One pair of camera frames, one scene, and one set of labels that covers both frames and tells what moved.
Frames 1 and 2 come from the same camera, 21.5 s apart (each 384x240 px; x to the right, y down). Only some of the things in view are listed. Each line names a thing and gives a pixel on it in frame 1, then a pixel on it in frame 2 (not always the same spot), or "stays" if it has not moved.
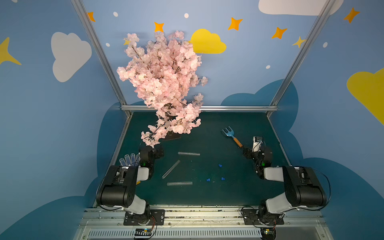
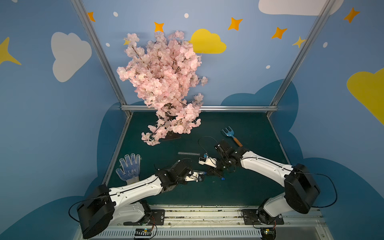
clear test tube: [188, 153] stays
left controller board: [143, 233] stays
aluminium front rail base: [108, 224] stays
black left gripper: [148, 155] → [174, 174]
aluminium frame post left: [92, 35] stays
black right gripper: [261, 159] → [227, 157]
